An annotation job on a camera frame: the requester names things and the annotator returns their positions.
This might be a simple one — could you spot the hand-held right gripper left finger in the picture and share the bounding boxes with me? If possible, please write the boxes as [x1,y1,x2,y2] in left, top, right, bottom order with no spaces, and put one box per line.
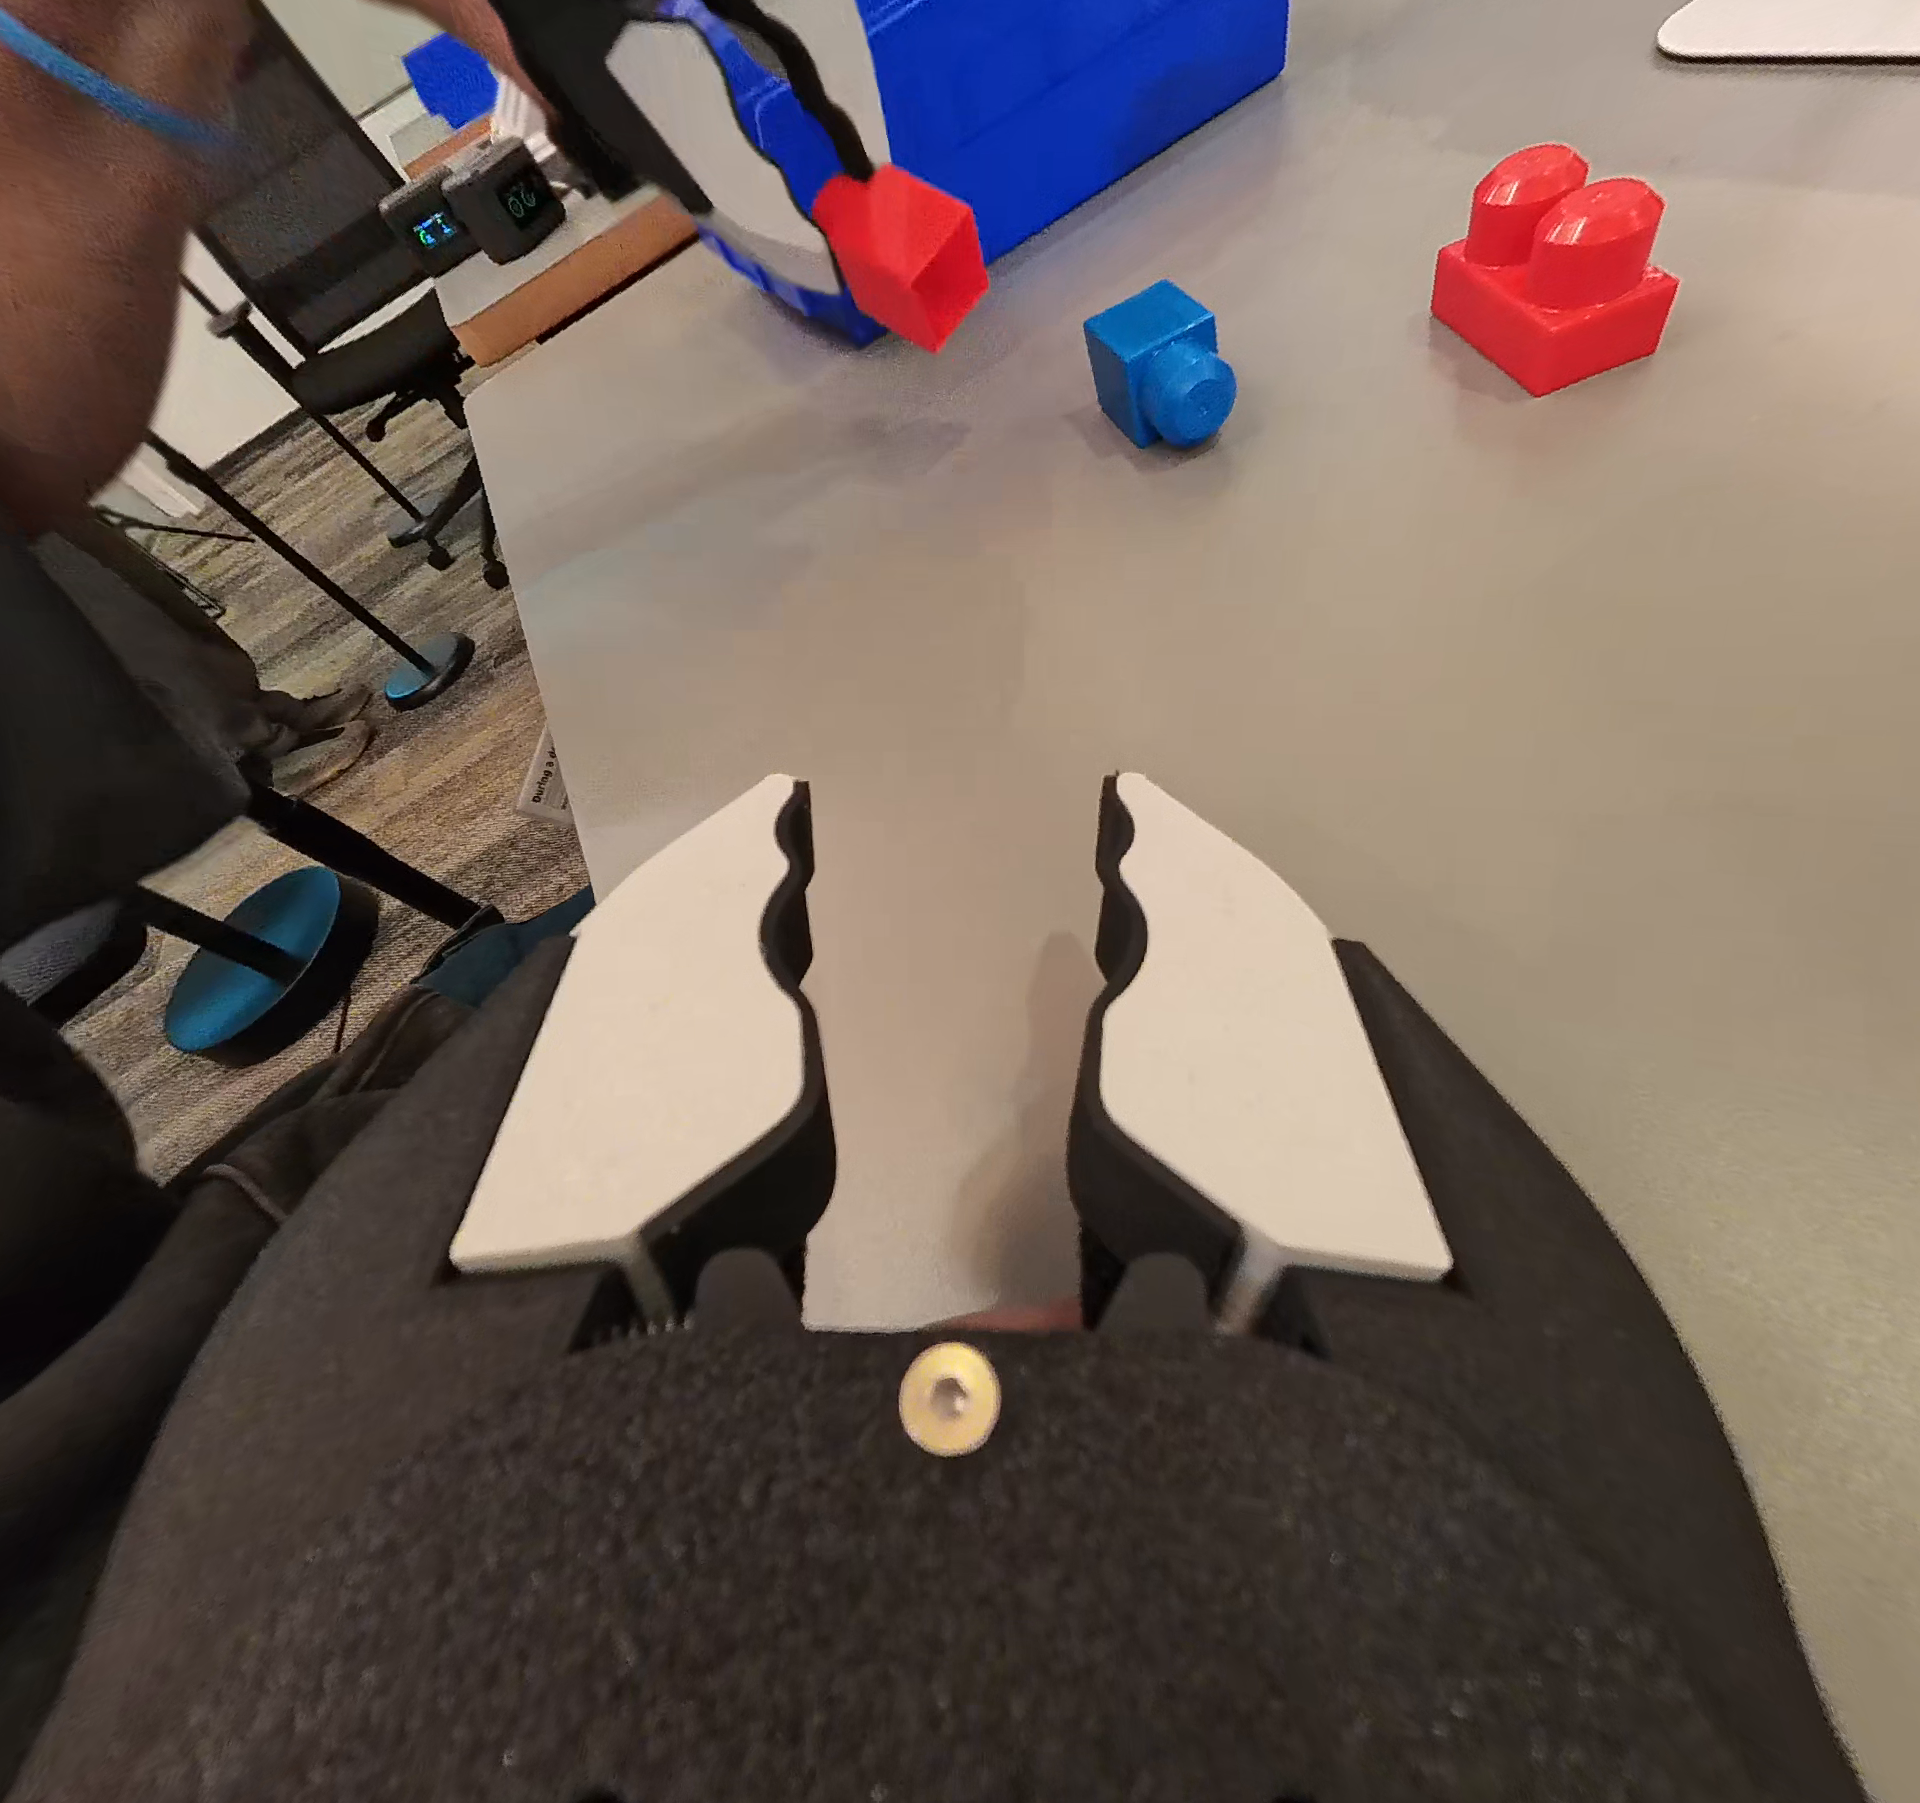
[452,773,838,1337]

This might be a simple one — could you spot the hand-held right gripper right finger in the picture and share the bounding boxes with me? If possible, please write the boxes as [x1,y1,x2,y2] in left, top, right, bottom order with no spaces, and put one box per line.
[1067,770,1457,1337]

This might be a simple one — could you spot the red one-stud toy block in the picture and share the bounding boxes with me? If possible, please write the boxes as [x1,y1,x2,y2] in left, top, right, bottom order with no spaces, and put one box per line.
[811,160,991,353]

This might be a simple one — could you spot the blue plastic bin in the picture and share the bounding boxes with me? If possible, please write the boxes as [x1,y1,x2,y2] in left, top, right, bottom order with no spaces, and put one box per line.
[696,0,1305,349]
[401,33,505,126]

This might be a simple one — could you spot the blue one-stud toy block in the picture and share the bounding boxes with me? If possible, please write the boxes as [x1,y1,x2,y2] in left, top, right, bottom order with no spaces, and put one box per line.
[1082,280,1241,454]

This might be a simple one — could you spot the red two-stud toy block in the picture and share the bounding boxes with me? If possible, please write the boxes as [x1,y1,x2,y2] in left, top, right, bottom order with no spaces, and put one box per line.
[1429,141,1681,400]

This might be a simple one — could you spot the person's left forearm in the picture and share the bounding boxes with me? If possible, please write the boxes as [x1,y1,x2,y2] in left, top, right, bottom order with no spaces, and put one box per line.
[0,0,265,530]

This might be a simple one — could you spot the person's blue jeans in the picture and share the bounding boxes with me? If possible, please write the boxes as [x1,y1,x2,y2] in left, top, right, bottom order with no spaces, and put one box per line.
[411,889,594,1009]

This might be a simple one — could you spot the black device with green display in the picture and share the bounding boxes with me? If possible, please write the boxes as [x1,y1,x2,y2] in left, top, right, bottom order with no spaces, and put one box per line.
[442,137,569,264]
[378,174,468,278]

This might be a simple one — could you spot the wooden edged table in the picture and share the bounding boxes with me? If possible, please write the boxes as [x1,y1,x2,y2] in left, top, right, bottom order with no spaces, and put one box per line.
[398,108,706,368]

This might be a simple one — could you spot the black metal bar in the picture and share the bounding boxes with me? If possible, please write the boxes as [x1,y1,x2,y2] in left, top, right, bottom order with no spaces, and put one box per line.
[121,783,505,980]

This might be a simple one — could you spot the teal round base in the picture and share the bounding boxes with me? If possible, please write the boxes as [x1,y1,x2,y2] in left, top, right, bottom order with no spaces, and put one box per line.
[162,865,380,1057]

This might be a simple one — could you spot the person's brown shoe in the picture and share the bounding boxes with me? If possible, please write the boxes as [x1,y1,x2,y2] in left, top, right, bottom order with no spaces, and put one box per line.
[257,682,375,745]
[274,724,376,801]

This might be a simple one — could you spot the black round base stand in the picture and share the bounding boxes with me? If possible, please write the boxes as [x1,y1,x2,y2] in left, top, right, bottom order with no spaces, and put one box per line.
[150,431,479,710]

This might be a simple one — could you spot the blue wristband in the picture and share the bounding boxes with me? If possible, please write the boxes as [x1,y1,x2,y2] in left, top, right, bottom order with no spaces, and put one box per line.
[0,10,249,162]

